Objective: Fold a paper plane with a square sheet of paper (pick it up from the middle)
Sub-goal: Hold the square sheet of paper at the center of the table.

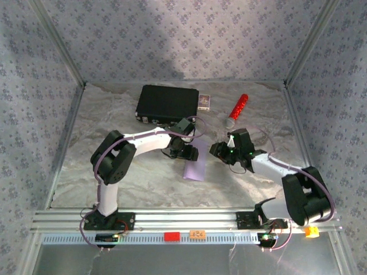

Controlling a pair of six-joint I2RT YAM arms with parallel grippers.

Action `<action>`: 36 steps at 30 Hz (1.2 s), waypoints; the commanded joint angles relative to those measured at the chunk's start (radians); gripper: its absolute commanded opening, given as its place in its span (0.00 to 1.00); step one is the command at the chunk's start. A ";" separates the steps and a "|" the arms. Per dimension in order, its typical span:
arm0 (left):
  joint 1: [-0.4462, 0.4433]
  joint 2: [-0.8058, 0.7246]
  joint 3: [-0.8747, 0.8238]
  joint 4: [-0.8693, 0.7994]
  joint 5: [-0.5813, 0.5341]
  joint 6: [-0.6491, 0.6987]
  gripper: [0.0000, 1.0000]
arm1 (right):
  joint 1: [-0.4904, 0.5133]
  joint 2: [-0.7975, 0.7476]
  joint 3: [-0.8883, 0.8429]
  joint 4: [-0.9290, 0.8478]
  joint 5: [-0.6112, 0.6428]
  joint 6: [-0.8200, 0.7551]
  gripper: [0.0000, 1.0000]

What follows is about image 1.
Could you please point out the lilac paper sheet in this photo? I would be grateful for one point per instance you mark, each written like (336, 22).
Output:
(198, 172)

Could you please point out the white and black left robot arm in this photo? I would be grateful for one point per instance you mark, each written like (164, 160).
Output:
(149, 141)

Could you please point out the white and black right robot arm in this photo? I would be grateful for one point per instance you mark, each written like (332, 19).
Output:
(272, 169)

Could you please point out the red toy microphone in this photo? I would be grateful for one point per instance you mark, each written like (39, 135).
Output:
(238, 109)

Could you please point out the small printed card box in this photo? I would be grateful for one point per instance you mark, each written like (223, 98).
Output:
(204, 102)

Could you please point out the black hard case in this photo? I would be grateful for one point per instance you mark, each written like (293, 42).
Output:
(166, 100)

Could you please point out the orange label tag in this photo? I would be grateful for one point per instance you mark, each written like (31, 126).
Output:
(197, 234)

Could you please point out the red plastic block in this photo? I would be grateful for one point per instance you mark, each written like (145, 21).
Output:
(172, 236)

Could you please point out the yellow plastic block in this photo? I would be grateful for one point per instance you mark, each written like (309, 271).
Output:
(312, 232)

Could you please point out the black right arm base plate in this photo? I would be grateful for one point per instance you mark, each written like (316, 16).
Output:
(243, 220)

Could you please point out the aluminium mounting rail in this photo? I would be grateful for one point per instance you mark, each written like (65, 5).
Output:
(186, 217)

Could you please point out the aluminium table side rail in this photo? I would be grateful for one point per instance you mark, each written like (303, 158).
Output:
(65, 143)
(299, 129)

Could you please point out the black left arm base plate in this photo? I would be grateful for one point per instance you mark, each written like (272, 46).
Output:
(127, 222)

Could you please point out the aluminium frame post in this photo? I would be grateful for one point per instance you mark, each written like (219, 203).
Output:
(310, 43)

